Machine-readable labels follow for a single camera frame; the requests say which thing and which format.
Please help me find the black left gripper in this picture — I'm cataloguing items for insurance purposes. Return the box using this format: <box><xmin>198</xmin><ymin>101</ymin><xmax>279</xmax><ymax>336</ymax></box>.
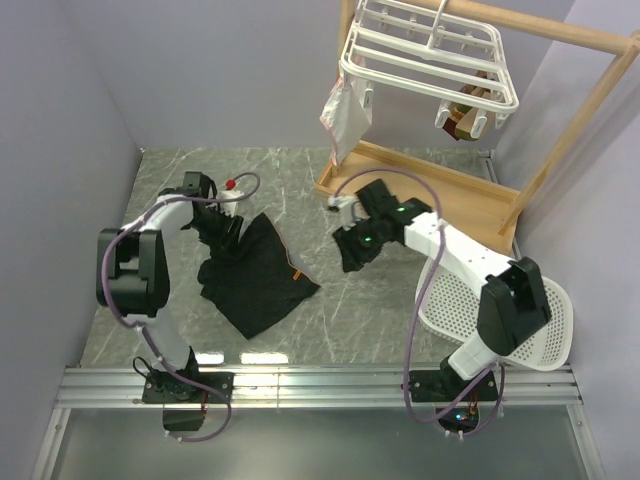
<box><xmin>188</xmin><ymin>205</ymin><xmax>243</xmax><ymax>257</ymax></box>

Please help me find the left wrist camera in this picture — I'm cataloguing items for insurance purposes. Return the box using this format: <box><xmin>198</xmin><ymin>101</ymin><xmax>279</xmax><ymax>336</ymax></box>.
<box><xmin>217</xmin><ymin>179</ymin><xmax>248</xmax><ymax>217</ymax></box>

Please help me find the white perforated basket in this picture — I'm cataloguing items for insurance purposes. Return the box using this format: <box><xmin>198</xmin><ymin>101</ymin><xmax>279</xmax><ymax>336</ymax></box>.
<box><xmin>419</xmin><ymin>266</ymin><xmax>574</xmax><ymax>371</ymax></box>

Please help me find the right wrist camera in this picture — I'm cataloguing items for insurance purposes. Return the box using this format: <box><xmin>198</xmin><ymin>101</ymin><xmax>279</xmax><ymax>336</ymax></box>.
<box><xmin>327</xmin><ymin>194</ymin><xmax>365</xmax><ymax>231</ymax></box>

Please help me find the white plastic clip hanger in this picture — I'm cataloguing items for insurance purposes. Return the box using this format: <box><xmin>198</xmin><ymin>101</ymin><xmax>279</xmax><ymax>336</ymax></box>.
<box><xmin>339</xmin><ymin>1</ymin><xmax>519</xmax><ymax>140</ymax></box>

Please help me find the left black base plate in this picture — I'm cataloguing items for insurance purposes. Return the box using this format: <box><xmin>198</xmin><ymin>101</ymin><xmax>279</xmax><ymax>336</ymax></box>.
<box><xmin>141</xmin><ymin>370</ymin><xmax>235</xmax><ymax>404</ymax></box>

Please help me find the aluminium mounting rail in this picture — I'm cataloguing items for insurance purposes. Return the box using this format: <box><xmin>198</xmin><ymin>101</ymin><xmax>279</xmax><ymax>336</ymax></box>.
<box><xmin>54</xmin><ymin>364</ymin><xmax>582</xmax><ymax>409</ymax></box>

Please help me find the black striped underwear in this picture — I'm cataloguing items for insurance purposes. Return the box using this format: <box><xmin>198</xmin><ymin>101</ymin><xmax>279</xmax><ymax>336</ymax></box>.
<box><xmin>197</xmin><ymin>213</ymin><xmax>320</xmax><ymax>340</ymax></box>

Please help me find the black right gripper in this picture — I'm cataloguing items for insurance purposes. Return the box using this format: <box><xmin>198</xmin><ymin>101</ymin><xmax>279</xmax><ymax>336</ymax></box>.
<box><xmin>332</xmin><ymin>216</ymin><xmax>386</xmax><ymax>274</ymax></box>

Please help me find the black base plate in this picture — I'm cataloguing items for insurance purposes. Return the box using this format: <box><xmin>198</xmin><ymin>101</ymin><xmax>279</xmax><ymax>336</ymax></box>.
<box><xmin>141</xmin><ymin>370</ymin><xmax>235</xmax><ymax>404</ymax></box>
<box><xmin>409</xmin><ymin>367</ymin><xmax>498</xmax><ymax>403</ymax></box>

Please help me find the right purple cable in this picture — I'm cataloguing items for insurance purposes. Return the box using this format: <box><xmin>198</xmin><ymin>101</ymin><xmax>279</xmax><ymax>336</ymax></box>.
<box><xmin>332</xmin><ymin>168</ymin><xmax>504</xmax><ymax>441</ymax></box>

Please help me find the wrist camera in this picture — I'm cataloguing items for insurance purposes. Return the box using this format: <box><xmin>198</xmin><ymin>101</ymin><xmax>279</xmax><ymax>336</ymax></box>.
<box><xmin>217</xmin><ymin>179</ymin><xmax>248</xmax><ymax>217</ymax></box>
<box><xmin>327</xmin><ymin>194</ymin><xmax>365</xmax><ymax>231</ymax></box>

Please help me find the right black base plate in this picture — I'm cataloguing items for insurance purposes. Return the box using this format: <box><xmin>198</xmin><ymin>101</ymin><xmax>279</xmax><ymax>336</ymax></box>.
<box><xmin>409</xmin><ymin>367</ymin><xmax>498</xmax><ymax>403</ymax></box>

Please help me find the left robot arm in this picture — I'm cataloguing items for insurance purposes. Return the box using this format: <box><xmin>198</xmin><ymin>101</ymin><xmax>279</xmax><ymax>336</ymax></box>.
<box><xmin>96</xmin><ymin>171</ymin><xmax>260</xmax><ymax>402</ymax></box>

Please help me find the wooden rack with tray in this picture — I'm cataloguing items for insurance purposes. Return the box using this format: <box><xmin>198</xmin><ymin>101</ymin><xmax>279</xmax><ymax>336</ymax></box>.
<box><xmin>314</xmin><ymin>1</ymin><xmax>639</xmax><ymax>253</ymax></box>

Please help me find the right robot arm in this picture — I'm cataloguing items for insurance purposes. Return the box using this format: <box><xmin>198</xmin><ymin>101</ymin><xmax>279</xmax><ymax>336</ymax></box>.
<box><xmin>328</xmin><ymin>180</ymin><xmax>551</xmax><ymax>400</ymax></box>

